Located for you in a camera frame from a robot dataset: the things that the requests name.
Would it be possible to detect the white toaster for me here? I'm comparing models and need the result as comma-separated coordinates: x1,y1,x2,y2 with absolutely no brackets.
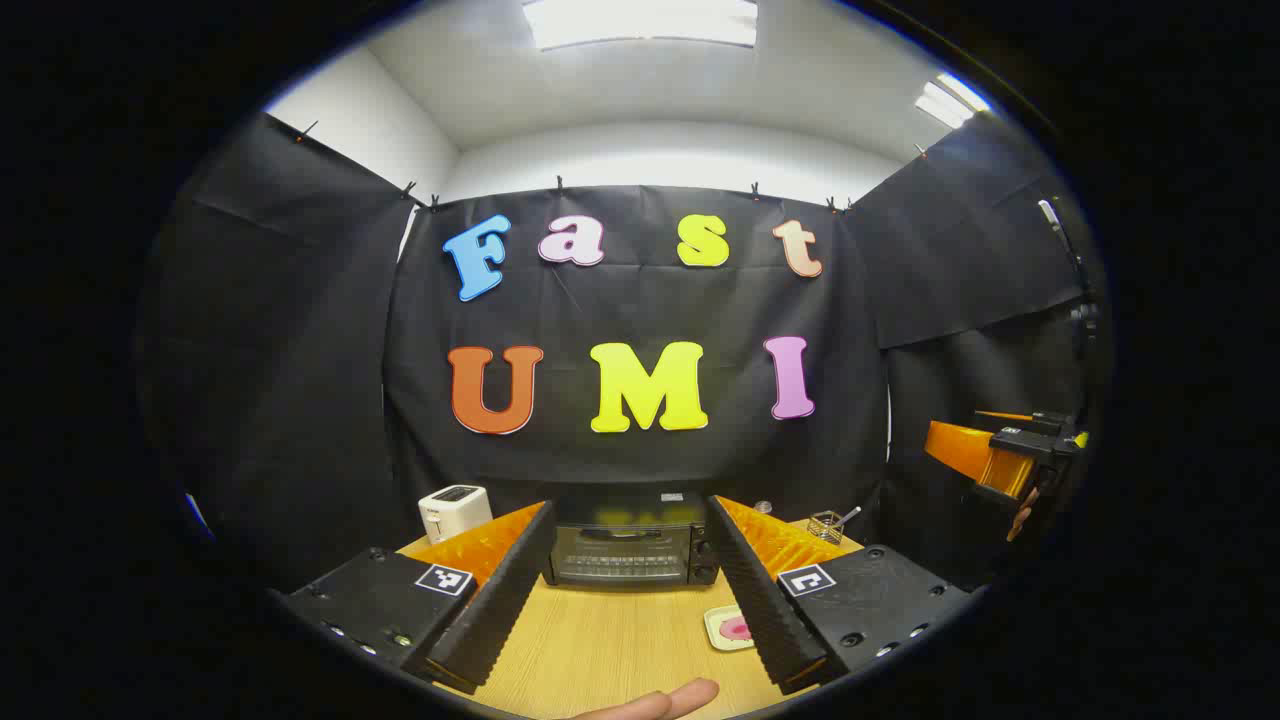
418,485,493,544

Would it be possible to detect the white square plate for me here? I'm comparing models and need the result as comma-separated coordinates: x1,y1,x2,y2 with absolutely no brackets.
703,604,758,652

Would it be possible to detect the small ceiling light panel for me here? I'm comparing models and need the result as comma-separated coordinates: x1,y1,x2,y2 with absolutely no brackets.
915,72,991,129

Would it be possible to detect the thin metal rod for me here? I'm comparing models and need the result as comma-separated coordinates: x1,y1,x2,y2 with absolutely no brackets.
1037,198,1086,301

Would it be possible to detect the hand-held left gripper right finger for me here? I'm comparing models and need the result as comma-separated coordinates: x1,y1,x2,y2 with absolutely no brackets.
706,494,971,696

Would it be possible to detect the black electric oven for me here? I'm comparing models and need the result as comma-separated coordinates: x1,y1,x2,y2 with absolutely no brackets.
543,490,723,587

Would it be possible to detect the large ceiling light panel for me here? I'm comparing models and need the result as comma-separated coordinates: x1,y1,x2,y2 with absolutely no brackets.
522,0,759,51

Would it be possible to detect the black backdrop cloth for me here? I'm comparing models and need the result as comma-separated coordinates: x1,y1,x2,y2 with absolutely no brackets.
140,110,1101,591

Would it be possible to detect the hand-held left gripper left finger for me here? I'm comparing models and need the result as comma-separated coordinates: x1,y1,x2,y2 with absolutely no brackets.
285,500,557,696

